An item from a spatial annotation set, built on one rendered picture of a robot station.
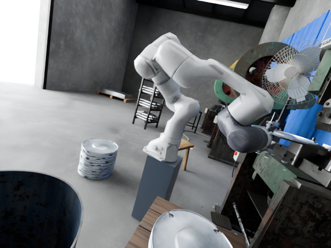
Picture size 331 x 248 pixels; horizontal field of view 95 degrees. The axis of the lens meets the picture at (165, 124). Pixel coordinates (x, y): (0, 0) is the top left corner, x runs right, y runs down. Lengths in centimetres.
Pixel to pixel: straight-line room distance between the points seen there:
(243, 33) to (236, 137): 775
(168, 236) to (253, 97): 52
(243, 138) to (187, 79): 26
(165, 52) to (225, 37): 747
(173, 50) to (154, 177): 69
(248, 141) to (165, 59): 37
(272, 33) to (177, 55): 611
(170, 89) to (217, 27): 740
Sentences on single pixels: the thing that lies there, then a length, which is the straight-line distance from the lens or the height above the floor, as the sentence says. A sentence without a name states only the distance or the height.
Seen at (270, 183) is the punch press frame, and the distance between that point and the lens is 103.
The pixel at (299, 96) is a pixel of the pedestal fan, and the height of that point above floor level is 111.
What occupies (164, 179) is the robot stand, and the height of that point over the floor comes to 35.
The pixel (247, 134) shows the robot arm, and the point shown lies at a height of 79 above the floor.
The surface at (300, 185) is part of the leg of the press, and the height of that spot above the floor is 64.
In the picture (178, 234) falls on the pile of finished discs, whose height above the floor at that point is 39.
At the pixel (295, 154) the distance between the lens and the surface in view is 104.
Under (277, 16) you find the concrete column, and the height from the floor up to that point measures 390.
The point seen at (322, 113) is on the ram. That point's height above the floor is 94.
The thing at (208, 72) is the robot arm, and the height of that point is 93.
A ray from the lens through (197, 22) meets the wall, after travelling 817.
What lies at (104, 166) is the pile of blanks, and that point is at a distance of 138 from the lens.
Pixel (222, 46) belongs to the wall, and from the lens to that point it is 788.
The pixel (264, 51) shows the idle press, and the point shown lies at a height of 161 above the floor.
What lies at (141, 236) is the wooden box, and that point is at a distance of 65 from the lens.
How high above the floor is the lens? 85
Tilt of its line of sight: 13 degrees down
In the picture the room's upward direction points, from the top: 16 degrees clockwise
